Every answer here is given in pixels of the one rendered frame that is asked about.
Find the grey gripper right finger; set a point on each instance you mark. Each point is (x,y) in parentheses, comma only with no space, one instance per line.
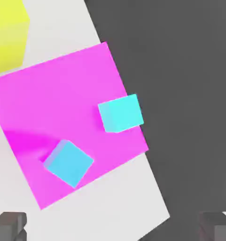
(216,227)

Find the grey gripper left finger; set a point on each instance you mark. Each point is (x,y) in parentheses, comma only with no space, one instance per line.
(7,226)

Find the small sky blue cube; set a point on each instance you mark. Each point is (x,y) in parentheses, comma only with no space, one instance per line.
(69,163)

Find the small cyan cube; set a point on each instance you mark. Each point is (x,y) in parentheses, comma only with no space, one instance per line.
(121,113)

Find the large magenta box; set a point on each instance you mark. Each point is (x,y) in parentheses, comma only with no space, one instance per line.
(58,105)

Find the large yellow box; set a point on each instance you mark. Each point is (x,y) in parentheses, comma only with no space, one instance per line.
(7,35)

